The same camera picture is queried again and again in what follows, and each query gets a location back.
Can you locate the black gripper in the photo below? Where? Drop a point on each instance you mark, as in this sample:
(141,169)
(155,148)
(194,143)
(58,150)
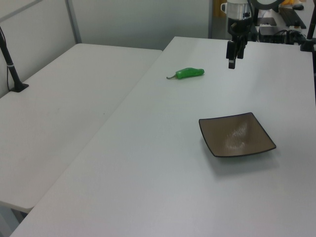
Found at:
(239,26)

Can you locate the green chili pepper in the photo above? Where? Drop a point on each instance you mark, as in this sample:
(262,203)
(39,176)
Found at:
(189,73)

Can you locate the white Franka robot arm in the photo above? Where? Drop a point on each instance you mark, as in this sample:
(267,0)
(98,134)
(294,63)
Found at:
(238,11)

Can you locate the square brown ceramic plate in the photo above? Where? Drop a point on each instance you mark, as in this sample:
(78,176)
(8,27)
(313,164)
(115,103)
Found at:
(235,135)

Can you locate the black equipment box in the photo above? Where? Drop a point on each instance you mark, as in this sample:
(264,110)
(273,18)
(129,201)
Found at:
(271,33)

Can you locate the black clamp stand pole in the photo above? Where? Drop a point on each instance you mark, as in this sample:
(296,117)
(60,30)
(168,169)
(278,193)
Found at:
(309,37)

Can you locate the grey partition frame post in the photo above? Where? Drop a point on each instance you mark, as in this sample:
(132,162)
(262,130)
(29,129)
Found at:
(73,21)

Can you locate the black camera stand pole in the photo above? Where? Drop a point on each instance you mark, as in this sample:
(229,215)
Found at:
(11,69)

